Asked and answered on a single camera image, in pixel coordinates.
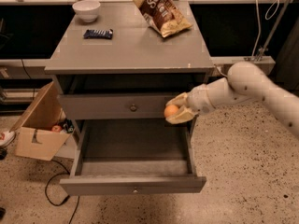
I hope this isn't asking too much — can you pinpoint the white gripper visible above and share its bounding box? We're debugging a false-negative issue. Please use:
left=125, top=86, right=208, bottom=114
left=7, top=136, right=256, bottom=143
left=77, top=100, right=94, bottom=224
left=166, top=84, right=215, bottom=124

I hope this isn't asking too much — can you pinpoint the orange fruit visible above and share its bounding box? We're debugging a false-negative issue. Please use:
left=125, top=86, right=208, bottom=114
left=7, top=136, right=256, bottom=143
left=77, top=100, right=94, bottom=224
left=164, top=105, right=178, bottom=118

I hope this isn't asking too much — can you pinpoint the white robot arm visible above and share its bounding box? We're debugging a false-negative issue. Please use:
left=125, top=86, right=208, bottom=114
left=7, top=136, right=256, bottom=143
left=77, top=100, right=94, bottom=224
left=165, top=62, right=299, bottom=138

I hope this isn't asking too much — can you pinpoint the grey drawer cabinet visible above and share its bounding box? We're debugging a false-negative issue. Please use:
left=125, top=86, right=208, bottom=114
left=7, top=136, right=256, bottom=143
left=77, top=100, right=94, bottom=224
left=44, top=1, right=216, bottom=147

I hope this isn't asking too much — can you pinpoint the open grey lower drawer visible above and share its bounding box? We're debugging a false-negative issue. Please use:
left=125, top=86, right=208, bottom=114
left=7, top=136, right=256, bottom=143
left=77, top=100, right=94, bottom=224
left=60, top=119, right=206, bottom=196

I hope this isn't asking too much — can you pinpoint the closed grey upper drawer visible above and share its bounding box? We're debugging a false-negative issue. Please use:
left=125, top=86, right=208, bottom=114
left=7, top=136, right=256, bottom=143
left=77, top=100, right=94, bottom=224
left=58, top=92, right=176, bottom=119

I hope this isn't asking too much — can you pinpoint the brown chips bag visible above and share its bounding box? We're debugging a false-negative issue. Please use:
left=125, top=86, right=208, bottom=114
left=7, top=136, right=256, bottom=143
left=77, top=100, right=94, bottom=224
left=132, top=0, right=192, bottom=38

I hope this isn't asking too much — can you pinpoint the blue snack bar wrapper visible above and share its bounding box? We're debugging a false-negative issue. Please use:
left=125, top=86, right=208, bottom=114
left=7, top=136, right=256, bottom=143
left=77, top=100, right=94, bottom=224
left=83, top=29, right=113, bottom=39

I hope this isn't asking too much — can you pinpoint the red apple in box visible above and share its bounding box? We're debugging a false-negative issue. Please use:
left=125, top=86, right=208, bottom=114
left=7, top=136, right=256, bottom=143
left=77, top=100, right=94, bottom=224
left=51, top=125, right=62, bottom=133

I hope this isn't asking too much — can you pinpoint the white bowl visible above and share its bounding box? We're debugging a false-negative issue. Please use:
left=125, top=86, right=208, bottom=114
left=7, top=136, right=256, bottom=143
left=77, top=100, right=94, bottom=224
left=72, top=0, right=101, bottom=22

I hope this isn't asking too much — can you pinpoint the cardboard box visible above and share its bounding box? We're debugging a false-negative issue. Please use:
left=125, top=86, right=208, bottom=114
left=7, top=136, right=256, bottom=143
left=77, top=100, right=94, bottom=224
left=11, top=82, right=76, bottom=161

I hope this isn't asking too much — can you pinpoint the white red shoe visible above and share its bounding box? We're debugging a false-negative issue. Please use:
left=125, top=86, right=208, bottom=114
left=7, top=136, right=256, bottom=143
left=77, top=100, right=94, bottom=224
left=0, top=131, right=16, bottom=147

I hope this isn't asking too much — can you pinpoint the white hanging cable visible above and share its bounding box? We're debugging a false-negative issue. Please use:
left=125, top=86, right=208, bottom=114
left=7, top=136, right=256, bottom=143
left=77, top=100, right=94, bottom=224
left=214, top=0, right=280, bottom=77

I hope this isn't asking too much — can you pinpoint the black floor cable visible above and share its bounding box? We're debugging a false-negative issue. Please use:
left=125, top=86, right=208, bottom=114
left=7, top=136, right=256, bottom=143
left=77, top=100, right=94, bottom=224
left=44, top=160, right=80, bottom=224

